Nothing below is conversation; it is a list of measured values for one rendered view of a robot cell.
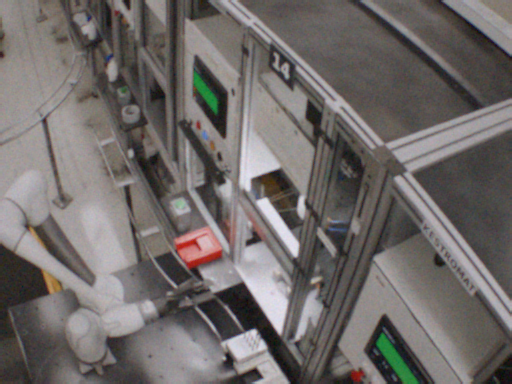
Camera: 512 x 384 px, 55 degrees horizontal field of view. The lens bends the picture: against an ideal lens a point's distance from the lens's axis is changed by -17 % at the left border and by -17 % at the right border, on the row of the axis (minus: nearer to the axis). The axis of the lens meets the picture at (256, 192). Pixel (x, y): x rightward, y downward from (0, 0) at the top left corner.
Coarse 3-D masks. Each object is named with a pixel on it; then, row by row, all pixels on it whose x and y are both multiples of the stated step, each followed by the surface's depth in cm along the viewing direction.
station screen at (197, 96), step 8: (200, 72) 188; (192, 88) 200; (208, 88) 186; (200, 96) 195; (216, 96) 182; (200, 104) 198; (208, 104) 191; (208, 112) 193; (208, 120) 195; (216, 120) 189; (216, 128) 191
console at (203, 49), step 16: (192, 32) 189; (208, 32) 186; (192, 48) 194; (208, 48) 181; (224, 48) 180; (192, 64) 199; (208, 64) 185; (224, 64) 173; (192, 80) 205; (208, 80) 187; (224, 80) 178; (240, 80) 168; (192, 96) 211; (224, 96) 179; (240, 96) 173; (192, 112) 216; (224, 112) 184; (208, 128) 205; (224, 128) 189; (208, 144) 211; (224, 144) 196; (224, 160) 201
